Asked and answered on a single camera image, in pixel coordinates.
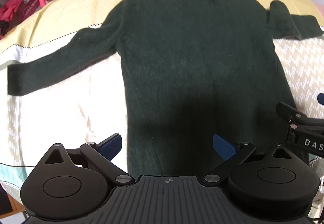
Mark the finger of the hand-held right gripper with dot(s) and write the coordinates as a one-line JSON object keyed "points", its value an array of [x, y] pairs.
{"points": [[321, 99], [291, 112]]}

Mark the dark green knit sweater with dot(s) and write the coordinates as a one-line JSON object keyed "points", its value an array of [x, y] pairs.
{"points": [[197, 74]]}

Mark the beige and yellow patterned bedsheet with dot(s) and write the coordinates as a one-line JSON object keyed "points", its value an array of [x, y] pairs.
{"points": [[53, 122]]}

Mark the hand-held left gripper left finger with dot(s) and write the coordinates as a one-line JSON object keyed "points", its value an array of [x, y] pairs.
{"points": [[111, 146]]}

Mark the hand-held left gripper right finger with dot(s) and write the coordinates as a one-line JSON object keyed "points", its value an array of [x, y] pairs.
{"points": [[224, 148]]}

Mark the red clothes pile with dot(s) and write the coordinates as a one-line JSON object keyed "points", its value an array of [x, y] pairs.
{"points": [[12, 10]]}

